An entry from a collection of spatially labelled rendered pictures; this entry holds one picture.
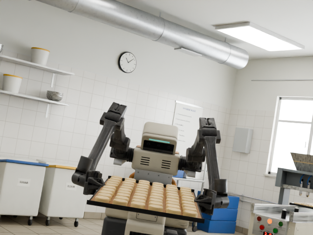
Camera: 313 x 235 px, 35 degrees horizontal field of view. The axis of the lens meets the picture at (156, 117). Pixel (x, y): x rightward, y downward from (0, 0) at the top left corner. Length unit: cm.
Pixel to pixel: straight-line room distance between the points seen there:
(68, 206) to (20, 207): 64
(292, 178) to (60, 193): 313
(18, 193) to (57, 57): 197
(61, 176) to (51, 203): 35
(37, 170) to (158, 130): 343
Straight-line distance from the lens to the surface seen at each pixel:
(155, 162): 287
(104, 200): 170
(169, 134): 283
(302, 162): 420
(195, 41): 695
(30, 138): 675
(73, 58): 701
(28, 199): 613
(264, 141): 839
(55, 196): 629
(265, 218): 345
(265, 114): 846
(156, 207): 169
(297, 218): 343
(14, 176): 600
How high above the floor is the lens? 117
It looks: 4 degrees up
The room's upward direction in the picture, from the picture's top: 9 degrees clockwise
